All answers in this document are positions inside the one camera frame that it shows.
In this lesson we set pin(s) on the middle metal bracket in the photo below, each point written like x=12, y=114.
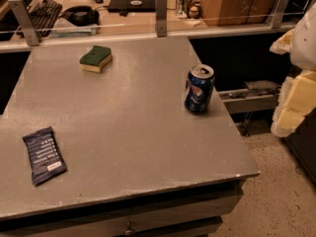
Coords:
x=161, y=18

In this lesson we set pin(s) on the grey table drawer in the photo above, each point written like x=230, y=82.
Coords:
x=194, y=212

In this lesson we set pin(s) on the black headphones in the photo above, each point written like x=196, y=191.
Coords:
x=81, y=16

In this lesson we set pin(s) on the blue Pepsi can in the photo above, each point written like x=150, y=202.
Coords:
x=199, y=86

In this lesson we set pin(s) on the cardboard box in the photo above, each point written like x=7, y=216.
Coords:
x=235, y=12

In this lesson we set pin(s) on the metal bracket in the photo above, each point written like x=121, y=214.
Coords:
x=275, y=19
x=24, y=19
x=161, y=18

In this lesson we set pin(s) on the small round jar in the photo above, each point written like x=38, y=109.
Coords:
x=194, y=12

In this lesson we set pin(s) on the black keyboard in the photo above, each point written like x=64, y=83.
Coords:
x=44, y=15

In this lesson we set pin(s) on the black laptop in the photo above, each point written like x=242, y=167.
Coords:
x=131, y=6

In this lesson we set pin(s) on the left metal bracket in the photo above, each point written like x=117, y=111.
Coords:
x=24, y=19

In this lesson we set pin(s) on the green and yellow sponge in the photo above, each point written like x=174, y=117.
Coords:
x=96, y=59

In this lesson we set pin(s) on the right metal bracket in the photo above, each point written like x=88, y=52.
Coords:
x=275, y=19

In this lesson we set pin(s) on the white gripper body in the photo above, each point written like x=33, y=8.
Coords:
x=305, y=41

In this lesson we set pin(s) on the grey metal rail shelf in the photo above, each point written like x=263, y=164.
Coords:
x=255, y=96

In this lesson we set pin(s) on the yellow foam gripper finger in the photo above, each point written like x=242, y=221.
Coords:
x=297, y=99
x=283, y=44

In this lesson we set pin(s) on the dark blue snack wrapper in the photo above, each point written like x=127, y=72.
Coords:
x=44, y=155

